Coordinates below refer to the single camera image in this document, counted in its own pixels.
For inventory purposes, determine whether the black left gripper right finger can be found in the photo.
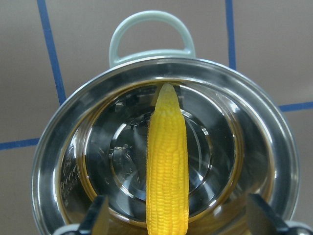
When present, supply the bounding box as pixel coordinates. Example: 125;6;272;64
246;194;295;235

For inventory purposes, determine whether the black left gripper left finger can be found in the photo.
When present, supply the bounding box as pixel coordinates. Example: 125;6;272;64
78;195;109;235

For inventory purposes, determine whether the pale green cooking pot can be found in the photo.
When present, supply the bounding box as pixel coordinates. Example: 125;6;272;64
31;11;299;235

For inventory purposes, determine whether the yellow corn cob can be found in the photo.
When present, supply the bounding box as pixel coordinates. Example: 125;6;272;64
146;84;189;235

